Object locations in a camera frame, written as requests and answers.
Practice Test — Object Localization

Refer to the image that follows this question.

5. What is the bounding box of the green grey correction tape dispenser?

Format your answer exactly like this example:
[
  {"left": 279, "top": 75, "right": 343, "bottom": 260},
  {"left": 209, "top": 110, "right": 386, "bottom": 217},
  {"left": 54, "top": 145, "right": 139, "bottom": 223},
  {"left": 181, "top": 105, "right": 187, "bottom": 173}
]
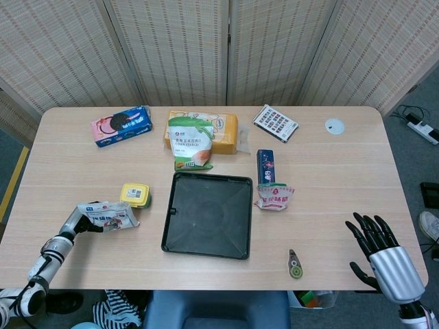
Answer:
[{"left": 287, "top": 249, "right": 303, "bottom": 279}]

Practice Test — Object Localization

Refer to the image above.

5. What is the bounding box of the white sneaker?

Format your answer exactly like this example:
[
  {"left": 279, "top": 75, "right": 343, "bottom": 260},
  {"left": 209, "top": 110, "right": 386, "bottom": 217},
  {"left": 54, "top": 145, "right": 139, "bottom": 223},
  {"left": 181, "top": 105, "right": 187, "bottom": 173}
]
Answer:
[{"left": 418, "top": 210, "right": 439, "bottom": 244}]

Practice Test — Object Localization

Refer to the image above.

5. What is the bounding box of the black flat device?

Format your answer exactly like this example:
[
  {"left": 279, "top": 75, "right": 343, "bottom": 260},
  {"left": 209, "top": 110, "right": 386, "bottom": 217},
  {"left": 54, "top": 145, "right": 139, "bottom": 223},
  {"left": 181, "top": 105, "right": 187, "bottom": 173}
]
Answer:
[{"left": 420, "top": 182, "right": 439, "bottom": 208}]

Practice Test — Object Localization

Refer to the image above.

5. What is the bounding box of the white round desk grommet cover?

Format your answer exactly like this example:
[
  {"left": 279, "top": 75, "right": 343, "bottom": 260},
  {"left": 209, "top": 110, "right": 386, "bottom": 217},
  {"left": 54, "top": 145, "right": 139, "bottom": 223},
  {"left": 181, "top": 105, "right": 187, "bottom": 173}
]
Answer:
[{"left": 324, "top": 117, "right": 346, "bottom": 135}]

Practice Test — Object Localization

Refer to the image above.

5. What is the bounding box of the green white corn starch bag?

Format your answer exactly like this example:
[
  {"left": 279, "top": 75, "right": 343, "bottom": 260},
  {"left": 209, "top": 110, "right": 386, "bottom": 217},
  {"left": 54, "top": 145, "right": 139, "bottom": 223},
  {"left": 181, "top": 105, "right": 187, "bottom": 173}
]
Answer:
[{"left": 167, "top": 116, "right": 215, "bottom": 172}]

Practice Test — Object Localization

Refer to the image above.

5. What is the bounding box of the clear box with coloured items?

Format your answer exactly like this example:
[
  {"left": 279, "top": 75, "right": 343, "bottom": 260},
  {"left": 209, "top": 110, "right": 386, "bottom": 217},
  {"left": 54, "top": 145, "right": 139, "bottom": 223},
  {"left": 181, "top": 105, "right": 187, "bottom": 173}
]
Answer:
[{"left": 287, "top": 290, "right": 339, "bottom": 309}]

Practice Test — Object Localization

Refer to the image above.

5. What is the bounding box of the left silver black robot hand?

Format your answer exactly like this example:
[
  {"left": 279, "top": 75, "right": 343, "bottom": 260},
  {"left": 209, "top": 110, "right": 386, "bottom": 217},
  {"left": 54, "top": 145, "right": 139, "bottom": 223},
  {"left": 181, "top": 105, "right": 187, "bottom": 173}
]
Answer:
[{"left": 58, "top": 204, "right": 104, "bottom": 239}]

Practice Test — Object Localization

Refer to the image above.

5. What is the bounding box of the black white striped cloth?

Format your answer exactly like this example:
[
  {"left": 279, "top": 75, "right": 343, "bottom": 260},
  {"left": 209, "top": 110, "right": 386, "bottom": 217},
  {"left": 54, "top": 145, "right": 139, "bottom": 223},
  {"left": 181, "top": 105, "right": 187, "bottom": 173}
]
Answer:
[{"left": 92, "top": 289, "right": 143, "bottom": 328}]

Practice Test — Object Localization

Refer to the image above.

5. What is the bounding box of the dark blue rectangular box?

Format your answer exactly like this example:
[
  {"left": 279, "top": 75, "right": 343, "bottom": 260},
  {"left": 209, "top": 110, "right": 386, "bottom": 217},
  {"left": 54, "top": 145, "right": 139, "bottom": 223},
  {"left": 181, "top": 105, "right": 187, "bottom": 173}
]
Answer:
[{"left": 257, "top": 149, "right": 277, "bottom": 186}]

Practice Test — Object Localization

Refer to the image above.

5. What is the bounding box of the black square plastic tray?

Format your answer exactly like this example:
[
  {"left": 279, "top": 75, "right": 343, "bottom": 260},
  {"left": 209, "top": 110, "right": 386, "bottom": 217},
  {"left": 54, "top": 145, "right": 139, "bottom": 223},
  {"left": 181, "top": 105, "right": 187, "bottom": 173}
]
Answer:
[{"left": 161, "top": 171, "right": 254, "bottom": 260}]

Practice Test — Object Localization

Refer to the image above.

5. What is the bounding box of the black white printed card pack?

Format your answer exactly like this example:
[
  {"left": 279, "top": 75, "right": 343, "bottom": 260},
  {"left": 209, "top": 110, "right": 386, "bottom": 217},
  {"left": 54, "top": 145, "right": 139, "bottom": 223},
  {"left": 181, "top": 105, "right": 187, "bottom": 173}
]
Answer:
[{"left": 252, "top": 104, "right": 299, "bottom": 144}]

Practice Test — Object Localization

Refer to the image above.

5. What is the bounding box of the small yellow-lidded green container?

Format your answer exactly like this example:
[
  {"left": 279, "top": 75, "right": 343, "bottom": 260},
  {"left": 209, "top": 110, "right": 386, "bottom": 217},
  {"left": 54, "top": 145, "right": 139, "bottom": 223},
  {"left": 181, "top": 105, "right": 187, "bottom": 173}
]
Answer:
[{"left": 119, "top": 183, "right": 153, "bottom": 209}]

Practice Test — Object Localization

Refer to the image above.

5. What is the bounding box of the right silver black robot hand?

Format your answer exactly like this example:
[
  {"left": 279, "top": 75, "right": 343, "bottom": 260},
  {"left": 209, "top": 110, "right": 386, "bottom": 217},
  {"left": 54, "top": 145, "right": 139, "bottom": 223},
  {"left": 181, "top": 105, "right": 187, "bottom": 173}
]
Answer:
[{"left": 345, "top": 212, "right": 426, "bottom": 304}]

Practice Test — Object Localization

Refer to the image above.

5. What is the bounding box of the black cable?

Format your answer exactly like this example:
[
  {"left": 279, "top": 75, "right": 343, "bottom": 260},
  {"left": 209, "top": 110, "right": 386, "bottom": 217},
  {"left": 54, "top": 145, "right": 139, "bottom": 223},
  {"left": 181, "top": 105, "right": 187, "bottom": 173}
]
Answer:
[{"left": 390, "top": 104, "right": 429, "bottom": 121}]

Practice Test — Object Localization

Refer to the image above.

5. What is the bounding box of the black shoe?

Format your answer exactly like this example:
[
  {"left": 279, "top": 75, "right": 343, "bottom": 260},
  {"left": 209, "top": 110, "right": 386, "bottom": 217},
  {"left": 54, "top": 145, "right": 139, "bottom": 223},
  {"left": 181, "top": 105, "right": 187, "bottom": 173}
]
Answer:
[{"left": 44, "top": 291, "right": 84, "bottom": 315}]

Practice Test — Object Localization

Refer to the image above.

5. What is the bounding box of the blue pink cookie box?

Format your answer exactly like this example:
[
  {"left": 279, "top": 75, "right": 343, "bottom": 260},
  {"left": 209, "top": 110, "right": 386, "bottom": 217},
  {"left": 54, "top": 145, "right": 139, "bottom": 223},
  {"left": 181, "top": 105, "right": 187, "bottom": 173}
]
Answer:
[{"left": 90, "top": 105, "right": 154, "bottom": 148}]

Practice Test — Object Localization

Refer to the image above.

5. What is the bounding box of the woven folding screen panel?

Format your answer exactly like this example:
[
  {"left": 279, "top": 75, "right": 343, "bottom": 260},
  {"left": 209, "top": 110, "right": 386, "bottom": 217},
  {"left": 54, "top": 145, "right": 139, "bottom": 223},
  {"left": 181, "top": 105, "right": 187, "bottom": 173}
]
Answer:
[
  {"left": 296, "top": 0, "right": 439, "bottom": 116},
  {"left": 0, "top": 87, "right": 44, "bottom": 145},
  {"left": 226, "top": 0, "right": 340, "bottom": 107},
  {"left": 0, "top": 0, "right": 145, "bottom": 116},
  {"left": 104, "top": 0, "right": 230, "bottom": 107}
]

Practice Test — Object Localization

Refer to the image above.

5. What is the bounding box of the white power strip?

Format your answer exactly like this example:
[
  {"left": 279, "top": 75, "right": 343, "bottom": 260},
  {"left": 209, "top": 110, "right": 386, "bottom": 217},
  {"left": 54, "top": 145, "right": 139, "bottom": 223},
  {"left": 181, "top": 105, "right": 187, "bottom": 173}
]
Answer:
[{"left": 407, "top": 114, "right": 439, "bottom": 145}]

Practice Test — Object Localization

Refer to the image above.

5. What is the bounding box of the dark blue chair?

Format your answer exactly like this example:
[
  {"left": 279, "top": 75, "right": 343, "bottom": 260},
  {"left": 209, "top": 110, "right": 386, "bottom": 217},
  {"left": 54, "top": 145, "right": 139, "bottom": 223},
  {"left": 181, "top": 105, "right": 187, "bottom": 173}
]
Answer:
[{"left": 142, "top": 290, "right": 292, "bottom": 329}]

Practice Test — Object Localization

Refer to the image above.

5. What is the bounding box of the orange yellow plastic food package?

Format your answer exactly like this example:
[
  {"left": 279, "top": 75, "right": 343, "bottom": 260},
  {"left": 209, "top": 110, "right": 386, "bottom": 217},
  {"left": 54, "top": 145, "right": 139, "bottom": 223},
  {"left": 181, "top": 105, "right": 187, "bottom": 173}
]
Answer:
[{"left": 163, "top": 110, "right": 253, "bottom": 156}]

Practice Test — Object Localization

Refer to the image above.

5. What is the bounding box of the red white small packet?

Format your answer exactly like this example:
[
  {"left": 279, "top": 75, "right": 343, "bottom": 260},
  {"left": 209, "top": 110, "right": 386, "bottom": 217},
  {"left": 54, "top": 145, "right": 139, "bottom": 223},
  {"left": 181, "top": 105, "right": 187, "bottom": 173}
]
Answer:
[{"left": 253, "top": 183, "right": 296, "bottom": 211}]

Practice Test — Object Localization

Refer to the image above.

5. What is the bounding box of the white snack bag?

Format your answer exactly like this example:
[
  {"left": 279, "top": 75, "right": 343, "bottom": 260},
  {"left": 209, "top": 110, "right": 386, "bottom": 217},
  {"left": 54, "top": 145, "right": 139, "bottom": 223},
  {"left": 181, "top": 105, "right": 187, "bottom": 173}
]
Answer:
[{"left": 76, "top": 201, "right": 141, "bottom": 232}]

